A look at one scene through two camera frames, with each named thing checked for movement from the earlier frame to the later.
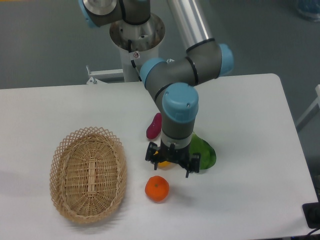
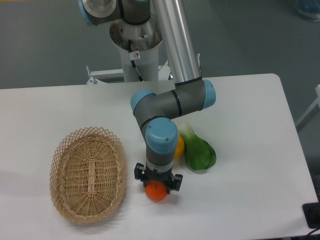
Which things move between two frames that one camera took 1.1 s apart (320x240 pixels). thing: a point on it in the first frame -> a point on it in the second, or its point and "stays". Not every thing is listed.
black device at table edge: [312, 212] stays
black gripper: [181, 156] -> [145, 175]
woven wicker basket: [88, 175] stays
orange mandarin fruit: [157, 188] stays
